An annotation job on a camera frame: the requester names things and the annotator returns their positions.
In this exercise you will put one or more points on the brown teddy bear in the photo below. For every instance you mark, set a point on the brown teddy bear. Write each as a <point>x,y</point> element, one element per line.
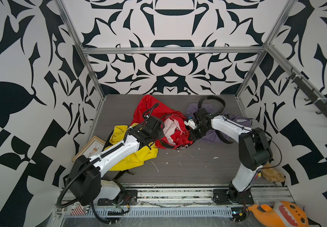
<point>272,174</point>

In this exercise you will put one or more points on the white cable duct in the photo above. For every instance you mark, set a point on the white cable duct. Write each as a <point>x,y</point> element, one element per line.
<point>157,212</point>

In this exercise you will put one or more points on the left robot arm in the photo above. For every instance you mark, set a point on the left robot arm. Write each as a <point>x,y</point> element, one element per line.
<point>84,182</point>

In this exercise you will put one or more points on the red trousers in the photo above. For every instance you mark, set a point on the red trousers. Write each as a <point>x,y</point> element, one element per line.
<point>144,106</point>

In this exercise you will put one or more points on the framed picture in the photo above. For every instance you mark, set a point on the framed picture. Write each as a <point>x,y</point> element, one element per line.
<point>94,146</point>

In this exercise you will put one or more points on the purple trousers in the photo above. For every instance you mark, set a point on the purple trousers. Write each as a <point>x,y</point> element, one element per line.
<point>228,130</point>

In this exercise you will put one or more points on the yellow trousers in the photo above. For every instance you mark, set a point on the yellow trousers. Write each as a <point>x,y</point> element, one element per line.
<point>135,159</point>

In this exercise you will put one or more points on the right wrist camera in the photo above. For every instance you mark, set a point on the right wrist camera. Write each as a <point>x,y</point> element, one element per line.
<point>190,124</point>

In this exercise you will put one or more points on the orange monster plush toy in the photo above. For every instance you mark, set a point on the orange monster plush toy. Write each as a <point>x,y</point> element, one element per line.
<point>283,214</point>

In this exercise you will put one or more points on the striped printed card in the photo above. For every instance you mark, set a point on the striped printed card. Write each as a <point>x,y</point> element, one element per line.
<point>75,209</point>

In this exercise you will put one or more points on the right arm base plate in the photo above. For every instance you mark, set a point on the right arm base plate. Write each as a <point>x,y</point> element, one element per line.
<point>226,196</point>

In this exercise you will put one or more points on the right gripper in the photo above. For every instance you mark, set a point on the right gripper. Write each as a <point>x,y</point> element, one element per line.
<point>193,135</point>

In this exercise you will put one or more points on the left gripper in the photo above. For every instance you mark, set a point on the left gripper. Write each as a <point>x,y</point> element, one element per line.
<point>160,134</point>

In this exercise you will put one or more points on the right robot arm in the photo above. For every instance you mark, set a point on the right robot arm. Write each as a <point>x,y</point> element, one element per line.
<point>254,147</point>

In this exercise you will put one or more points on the black coat hook rail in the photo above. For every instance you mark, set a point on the black coat hook rail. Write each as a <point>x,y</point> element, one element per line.
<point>313,95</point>

